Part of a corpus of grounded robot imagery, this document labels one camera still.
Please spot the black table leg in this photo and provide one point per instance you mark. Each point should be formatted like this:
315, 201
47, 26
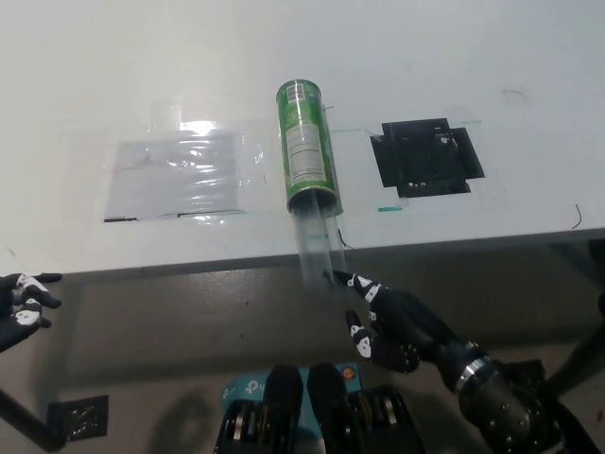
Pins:
33, 425
574, 364

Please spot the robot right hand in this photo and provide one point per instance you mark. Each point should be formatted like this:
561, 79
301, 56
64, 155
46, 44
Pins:
411, 326

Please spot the clear plastic film sheet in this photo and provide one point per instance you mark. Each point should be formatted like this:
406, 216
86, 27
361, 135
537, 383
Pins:
248, 156

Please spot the green chips can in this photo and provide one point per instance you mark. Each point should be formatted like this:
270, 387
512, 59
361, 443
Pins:
305, 142

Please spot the clear plastic chips tray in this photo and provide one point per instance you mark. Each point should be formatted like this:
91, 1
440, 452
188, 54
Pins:
319, 246

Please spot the black tape square patch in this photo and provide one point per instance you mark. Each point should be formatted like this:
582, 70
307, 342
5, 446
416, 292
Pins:
425, 158

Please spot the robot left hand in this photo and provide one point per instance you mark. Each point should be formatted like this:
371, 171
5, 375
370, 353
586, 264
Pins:
16, 312

